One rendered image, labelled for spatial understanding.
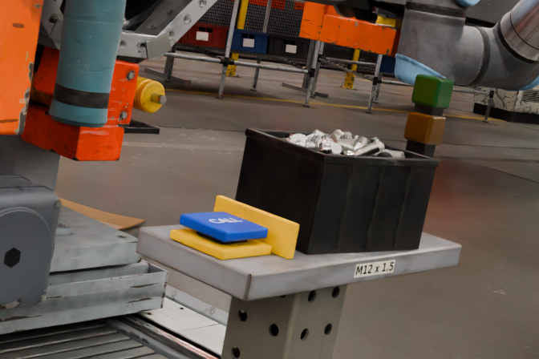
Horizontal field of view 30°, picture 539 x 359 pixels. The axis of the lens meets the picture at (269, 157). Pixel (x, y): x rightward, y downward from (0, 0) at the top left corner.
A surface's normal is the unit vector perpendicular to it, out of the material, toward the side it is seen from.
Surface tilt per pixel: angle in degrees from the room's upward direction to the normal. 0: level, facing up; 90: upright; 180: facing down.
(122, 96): 90
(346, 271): 90
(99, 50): 93
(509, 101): 90
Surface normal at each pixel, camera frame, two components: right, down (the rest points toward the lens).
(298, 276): 0.74, 0.24
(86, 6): -0.15, 0.12
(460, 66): 0.32, 0.51
